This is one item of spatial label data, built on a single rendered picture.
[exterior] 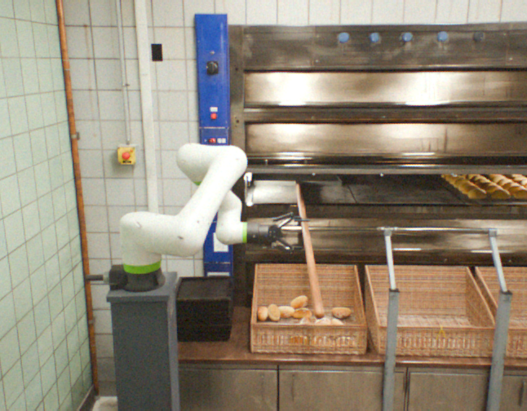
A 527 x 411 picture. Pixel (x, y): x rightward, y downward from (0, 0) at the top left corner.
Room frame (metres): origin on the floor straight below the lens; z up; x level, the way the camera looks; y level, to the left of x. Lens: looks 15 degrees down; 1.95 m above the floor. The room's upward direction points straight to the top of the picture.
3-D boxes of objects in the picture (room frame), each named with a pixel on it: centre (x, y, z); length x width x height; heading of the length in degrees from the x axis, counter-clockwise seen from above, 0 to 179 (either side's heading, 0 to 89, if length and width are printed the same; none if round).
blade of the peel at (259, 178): (3.50, -0.17, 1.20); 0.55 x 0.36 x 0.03; 89
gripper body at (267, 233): (2.31, 0.00, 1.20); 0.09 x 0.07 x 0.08; 88
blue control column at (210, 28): (3.79, 0.27, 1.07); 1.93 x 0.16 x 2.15; 179
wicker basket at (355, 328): (2.58, -0.19, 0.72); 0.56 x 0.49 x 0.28; 88
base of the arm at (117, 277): (1.75, 0.49, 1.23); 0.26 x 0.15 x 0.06; 93
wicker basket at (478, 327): (2.57, -0.79, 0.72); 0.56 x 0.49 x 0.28; 89
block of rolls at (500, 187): (3.26, -1.35, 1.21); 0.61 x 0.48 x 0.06; 179
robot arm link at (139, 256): (1.74, 0.42, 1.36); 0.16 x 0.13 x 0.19; 69
